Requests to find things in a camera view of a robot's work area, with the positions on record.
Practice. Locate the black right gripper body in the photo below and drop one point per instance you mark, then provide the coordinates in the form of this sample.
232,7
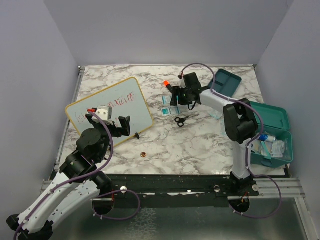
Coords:
183,96

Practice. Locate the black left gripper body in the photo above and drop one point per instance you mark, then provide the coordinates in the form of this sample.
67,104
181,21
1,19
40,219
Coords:
106,137

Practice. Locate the white blue tube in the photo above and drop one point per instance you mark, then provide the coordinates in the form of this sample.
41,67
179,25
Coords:
267,138

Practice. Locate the large blue bandage packet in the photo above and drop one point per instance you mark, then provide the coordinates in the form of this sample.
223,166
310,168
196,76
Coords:
262,147

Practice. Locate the teal wipe packet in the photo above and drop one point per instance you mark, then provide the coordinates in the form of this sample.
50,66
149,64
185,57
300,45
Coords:
166,99
170,110

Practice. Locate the clear bag of plasters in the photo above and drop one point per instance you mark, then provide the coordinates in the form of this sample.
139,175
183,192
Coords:
280,149

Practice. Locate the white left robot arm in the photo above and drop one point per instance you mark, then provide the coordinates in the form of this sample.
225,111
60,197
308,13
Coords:
80,166

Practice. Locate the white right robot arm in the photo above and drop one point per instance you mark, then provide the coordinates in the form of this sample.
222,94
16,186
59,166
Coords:
239,119

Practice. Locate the teal medicine box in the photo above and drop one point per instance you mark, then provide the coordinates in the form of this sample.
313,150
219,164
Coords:
275,123

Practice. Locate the black whiteboard clip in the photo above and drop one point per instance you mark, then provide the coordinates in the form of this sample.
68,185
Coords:
137,135

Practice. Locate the orange black highlighter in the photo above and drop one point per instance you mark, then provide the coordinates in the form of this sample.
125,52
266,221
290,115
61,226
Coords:
168,85

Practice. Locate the yellow framed whiteboard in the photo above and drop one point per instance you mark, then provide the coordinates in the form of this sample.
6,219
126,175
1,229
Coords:
125,98

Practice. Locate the small clear teal packet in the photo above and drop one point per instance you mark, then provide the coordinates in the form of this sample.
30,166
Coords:
215,114

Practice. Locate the blue divided tray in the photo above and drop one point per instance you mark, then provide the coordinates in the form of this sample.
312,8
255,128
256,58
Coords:
226,83

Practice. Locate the copper coin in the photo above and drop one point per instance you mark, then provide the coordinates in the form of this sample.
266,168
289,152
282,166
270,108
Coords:
143,154

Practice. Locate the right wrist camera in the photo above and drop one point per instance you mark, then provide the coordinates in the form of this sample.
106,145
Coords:
182,82

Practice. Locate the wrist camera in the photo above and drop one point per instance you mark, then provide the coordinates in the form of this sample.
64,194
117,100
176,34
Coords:
103,112
182,82

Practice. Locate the black handled scissors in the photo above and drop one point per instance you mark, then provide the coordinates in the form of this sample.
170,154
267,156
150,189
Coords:
181,120

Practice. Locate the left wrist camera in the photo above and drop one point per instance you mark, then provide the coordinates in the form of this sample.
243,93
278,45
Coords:
103,112

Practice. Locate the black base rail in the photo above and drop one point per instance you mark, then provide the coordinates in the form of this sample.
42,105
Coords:
154,191

